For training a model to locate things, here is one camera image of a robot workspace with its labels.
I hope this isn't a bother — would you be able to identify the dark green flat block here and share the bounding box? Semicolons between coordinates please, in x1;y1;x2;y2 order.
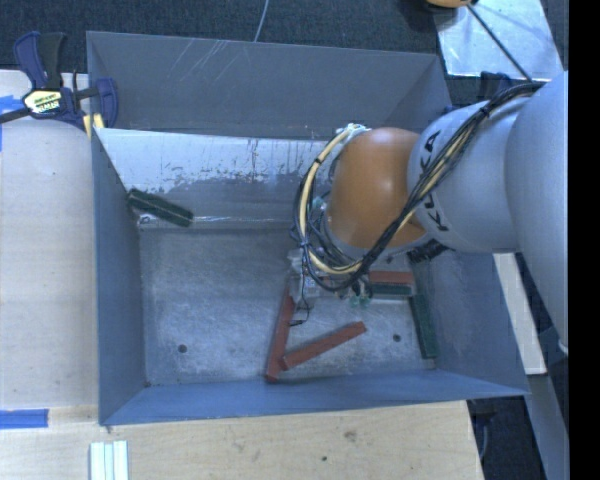
126;188;195;229
409;293;441;361

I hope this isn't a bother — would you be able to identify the pale wood flat board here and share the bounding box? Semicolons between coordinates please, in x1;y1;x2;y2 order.
0;117;100;412

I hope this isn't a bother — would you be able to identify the red-brown flat block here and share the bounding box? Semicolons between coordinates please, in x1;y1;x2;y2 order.
264;287;298;384
368;269;416;286
278;320;368;371

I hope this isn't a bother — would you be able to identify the black cylinder on white bracket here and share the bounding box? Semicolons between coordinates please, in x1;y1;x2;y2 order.
406;241;451;265

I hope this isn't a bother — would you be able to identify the grey metal bin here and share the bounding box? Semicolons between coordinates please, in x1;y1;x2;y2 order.
85;30;532;427

